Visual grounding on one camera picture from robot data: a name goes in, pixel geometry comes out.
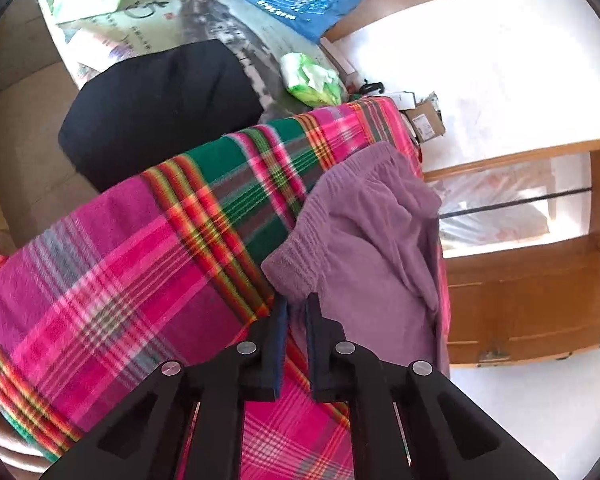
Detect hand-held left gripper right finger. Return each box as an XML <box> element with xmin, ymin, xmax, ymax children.
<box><xmin>305</xmin><ymin>291</ymin><xmax>559</xmax><ymax>480</ymax></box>

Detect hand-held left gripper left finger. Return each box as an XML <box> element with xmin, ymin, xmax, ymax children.
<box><xmin>40</xmin><ymin>294</ymin><xmax>289</xmax><ymax>480</ymax></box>

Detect purple fleece pants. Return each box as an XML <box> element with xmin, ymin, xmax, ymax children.
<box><xmin>261</xmin><ymin>141</ymin><xmax>452</xmax><ymax>377</ymax></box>

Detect pink green plaid blanket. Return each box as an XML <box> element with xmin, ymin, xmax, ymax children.
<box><xmin>0</xmin><ymin>96</ymin><xmax>452</xmax><ymax>480</ymax></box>

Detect clear plastic door curtain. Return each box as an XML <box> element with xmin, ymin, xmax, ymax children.
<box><xmin>425</xmin><ymin>154</ymin><xmax>594</xmax><ymax>259</ymax></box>

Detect cardboard box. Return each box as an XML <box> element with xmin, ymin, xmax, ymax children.
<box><xmin>404</xmin><ymin>92</ymin><xmax>447</xmax><ymax>144</ymax></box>

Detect black cushion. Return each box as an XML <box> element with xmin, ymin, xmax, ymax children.
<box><xmin>58</xmin><ymin>39</ymin><xmax>266</xmax><ymax>194</ymax></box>

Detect desk with printed cover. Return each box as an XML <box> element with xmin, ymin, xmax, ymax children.
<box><xmin>36</xmin><ymin>0</ymin><xmax>361</xmax><ymax>126</ymax></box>

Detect metal door handle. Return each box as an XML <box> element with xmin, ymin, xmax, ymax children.
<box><xmin>479</xmin><ymin>344</ymin><xmax>512</xmax><ymax>364</ymax></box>

